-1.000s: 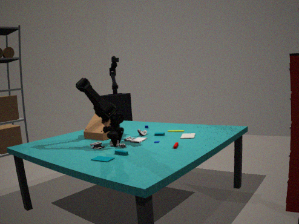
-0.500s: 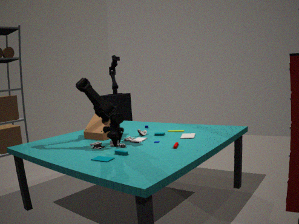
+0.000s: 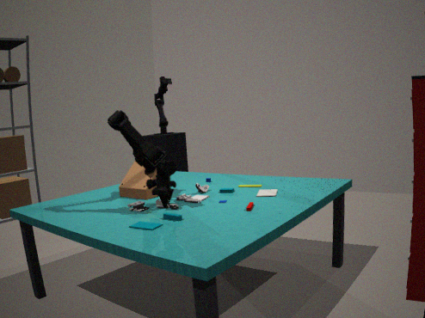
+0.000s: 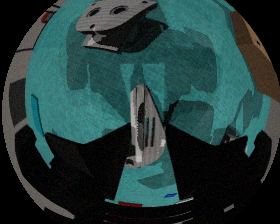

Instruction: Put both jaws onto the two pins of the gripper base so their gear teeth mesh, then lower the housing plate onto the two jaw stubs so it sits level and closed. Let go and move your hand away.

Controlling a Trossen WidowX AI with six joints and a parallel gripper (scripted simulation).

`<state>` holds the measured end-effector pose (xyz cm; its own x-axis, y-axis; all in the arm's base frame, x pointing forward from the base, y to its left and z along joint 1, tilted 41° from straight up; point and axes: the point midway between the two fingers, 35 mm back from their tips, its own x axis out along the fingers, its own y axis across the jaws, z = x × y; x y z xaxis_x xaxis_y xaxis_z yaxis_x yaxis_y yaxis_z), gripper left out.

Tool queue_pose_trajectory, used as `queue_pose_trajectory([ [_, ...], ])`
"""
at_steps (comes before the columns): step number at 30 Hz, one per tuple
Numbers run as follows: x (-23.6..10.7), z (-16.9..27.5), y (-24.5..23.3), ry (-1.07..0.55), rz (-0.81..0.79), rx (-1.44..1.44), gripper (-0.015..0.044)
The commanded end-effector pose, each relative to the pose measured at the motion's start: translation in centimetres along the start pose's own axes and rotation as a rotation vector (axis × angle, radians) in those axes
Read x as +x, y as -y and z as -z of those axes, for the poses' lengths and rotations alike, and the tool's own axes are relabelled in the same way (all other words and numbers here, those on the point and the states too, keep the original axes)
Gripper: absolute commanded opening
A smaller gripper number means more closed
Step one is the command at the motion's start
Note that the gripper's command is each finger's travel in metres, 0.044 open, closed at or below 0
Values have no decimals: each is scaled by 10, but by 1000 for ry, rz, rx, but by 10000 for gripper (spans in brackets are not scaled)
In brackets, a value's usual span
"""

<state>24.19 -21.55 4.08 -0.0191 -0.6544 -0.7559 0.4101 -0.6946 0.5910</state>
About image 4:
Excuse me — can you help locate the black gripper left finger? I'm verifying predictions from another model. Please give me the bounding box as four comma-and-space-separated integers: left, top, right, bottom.
45, 123, 131, 201

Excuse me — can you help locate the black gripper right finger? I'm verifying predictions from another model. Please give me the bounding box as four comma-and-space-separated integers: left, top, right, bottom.
165, 124, 249, 201

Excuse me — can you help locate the teal flat plate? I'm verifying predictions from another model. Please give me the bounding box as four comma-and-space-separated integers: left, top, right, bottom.
31, 94, 45, 137

